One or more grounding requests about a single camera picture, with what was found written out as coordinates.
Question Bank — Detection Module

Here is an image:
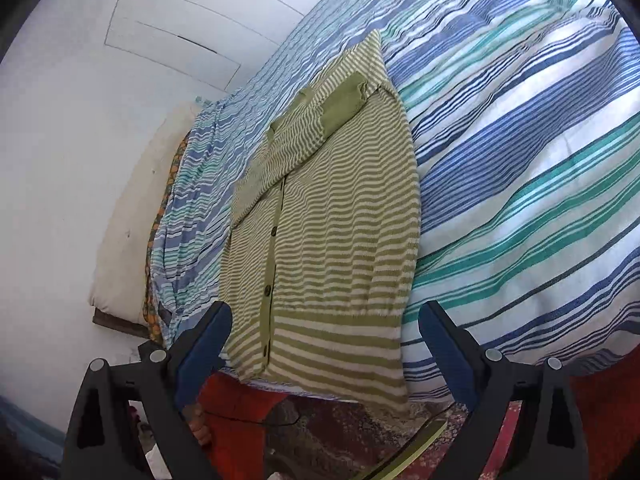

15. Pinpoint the wooden bed frame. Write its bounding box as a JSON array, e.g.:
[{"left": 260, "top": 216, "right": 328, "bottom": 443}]
[{"left": 92, "top": 307, "right": 151, "bottom": 341}]

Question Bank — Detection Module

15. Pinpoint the green notebook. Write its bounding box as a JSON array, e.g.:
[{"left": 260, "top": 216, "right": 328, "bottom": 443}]
[{"left": 357, "top": 417, "right": 448, "bottom": 480}]

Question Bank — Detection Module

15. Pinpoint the blue striped duvet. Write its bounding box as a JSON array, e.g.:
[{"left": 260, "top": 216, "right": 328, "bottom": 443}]
[{"left": 147, "top": 0, "right": 640, "bottom": 376}]

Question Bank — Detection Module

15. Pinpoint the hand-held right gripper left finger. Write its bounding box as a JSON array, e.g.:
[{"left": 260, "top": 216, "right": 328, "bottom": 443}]
[{"left": 62, "top": 300, "right": 233, "bottom": 480}]

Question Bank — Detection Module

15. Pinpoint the green striped cardigan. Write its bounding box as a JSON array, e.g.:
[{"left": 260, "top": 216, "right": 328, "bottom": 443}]
[{"left": 218, "top": 29, "right": 421, "bottom": 418}]

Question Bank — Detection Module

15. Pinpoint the white wardrobe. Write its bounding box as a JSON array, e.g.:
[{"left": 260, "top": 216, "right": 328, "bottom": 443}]
[{"left": 102, "top": 0, "right": 361, "bottom": 91}]

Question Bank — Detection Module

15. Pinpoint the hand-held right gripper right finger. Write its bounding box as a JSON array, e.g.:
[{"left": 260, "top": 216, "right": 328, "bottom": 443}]
[{"left": 418, "top": 300, "right": 586, "bottom": 480}]

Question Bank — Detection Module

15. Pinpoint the cream pillow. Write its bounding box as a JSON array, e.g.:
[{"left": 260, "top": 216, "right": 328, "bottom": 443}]
[{"left": 89, "top": 100, "right": 201, "bottom": 323}]

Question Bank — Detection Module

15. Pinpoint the orange patterned sheet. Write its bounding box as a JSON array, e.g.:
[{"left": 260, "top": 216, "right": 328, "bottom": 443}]
[{"left": 142, "top": 130, "right": 193, "bottom": 348}]

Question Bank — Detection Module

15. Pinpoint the patterned rug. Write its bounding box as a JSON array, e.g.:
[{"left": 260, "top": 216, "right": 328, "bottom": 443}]
[{"left": 265, "top": 395, "right": 531, "bottom": 480}]

